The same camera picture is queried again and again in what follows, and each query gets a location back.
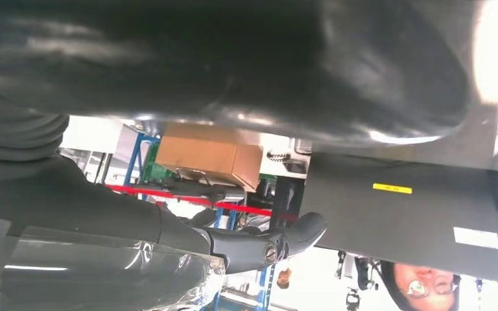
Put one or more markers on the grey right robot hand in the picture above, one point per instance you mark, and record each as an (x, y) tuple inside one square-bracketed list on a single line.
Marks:
[(81, 232)]

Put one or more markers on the green plastic crate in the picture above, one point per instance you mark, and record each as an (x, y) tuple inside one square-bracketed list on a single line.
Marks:
[(154, 171)]

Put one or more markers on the black device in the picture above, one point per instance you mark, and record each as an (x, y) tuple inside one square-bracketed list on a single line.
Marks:
[(197, 189)]

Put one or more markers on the cardboard box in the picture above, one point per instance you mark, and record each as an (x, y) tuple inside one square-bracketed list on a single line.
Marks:
[(201, 156)]

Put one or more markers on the red barrier belt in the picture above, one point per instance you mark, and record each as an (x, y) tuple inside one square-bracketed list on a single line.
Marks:
[(240, 207)]

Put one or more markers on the white desk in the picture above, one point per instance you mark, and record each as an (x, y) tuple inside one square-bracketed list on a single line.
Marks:
[(270, 169)]

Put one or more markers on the grey laptop with yellow sticker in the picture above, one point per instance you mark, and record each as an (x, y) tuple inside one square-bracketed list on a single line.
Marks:
[(403, 214)]

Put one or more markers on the person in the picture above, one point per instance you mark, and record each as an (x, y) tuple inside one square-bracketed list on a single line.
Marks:
[(421, 279)]

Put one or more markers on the blue metal frame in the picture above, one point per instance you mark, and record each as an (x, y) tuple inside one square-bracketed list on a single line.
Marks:
[(134, 159)]

